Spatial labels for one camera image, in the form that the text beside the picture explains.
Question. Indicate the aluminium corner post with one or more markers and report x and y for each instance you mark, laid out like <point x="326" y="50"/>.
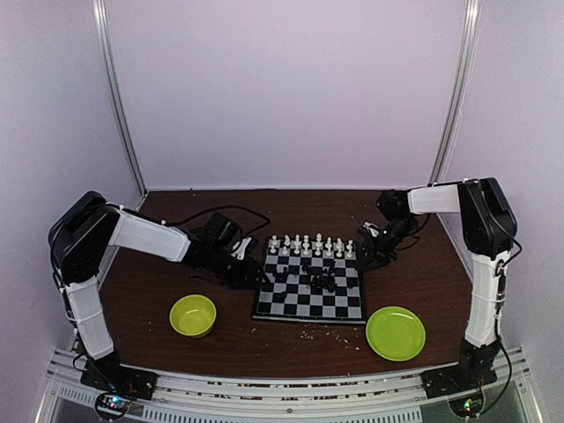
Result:
<point x="102" y="28"/>
<point x="467" y="51"/>

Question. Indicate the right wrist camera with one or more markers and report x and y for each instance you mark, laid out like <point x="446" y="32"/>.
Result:
<point x="372" y="229"/>

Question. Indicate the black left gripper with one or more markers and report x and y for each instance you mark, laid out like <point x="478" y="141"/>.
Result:
<point x="247" y="279"/>

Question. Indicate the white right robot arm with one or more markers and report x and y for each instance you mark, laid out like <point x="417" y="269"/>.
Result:
<point x="489" y="230"/>

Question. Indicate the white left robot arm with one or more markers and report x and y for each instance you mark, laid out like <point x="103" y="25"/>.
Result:
<point x="83" y="237"/>

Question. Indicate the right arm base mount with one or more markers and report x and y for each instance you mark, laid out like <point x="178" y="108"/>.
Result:
<point x="475" y="366"/>

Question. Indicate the green plate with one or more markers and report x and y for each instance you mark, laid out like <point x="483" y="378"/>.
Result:
<point x="395" y="334"/>

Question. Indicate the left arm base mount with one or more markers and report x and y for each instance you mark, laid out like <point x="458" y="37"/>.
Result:
<point x="108" y="374"/>

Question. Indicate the right aluminium corner post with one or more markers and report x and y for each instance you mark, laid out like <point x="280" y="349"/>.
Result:
<point x="467" y="51"/>

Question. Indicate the black and grey chessboard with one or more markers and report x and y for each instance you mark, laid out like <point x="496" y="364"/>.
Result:
<point x="310" y="279"/>

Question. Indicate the left aluminium corner post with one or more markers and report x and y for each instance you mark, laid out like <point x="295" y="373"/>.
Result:
<point x="102" y="28"/>

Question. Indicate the green bowl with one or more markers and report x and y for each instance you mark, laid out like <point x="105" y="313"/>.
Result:
<point x="193" y="316"/>

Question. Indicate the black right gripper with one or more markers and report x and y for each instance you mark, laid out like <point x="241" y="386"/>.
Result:
<point x="374" y="252"/>

